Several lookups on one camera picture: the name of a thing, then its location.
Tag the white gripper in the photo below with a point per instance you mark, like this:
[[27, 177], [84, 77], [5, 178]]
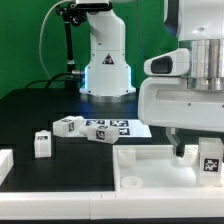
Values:
[[167, 102]]

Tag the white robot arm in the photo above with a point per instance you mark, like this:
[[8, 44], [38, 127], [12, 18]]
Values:
[[197, 24]]

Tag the tag sheet on table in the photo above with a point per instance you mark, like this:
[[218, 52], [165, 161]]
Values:
[[127, 127]]

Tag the white front fence bar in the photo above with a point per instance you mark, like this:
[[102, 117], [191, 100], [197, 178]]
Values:
[[163, 203]]

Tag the white left fence piece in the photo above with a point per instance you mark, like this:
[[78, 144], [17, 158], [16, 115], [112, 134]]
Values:
[[6, 163]]

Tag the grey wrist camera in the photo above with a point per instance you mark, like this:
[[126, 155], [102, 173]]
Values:
[[173, 64]]

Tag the black camera stand pole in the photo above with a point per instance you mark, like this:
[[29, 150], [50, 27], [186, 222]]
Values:
[[72, 16]]

